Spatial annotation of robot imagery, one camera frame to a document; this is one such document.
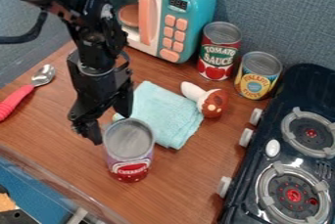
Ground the blue cloth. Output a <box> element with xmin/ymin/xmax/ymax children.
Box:
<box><xmin>111</xmin><ymin>80</ymin><xmax>206</xmax><ymax>151</ymax></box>

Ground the toy mushroom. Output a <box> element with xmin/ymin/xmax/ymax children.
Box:
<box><xmin>179</xmin><ymin>80</ymin><xmax>231</xmax><ymax>119</ymax></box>

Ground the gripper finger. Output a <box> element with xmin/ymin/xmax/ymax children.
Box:
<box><xmin>71</xmin><ymin>118</ymin><xmax>105</xmax><ymax>146</ymax></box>
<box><xmin>111</xmin><ymin>88</ymin><xmax>136</xmax><ymax>119</ymax></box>

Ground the toy microwave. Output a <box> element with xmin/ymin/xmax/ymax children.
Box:
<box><xmin>92</xmin><ymin>0</ymin><xmax>219</xmax><ymax>65</ymax></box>

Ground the purple and red can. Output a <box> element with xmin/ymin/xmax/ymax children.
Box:
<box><xmin>102</xmin><ymin>117</ymin><xmax>158</xmax><ymax>184</ymax></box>

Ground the red tomato sauce can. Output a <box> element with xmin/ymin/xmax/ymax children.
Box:
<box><xmin>196</xmin><ymin>21</ymin><xmax>244</xmax><ymax>82</ymax></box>

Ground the yellow pineapple can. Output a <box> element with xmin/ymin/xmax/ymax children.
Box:
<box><xmin>232</xmin><ymin>51</ymin><xmax>284</xmax><ymax>101</ymax></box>

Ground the toy stove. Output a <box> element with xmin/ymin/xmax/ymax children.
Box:
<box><xmin>215</xmin><ymin>63</ymin><xmax>335</xmax><ymax>224</ymax></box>

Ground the red-handled spoon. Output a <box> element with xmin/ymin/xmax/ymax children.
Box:
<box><xmin>0</xmin><ymin>64</ymin><xmax>58</xmax><ymax>123</ymax></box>

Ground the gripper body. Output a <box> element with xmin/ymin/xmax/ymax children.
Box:
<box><xmin>65</xmin><ymin>50</ymin><xmax>135</xmax><ymax>122</ymax></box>

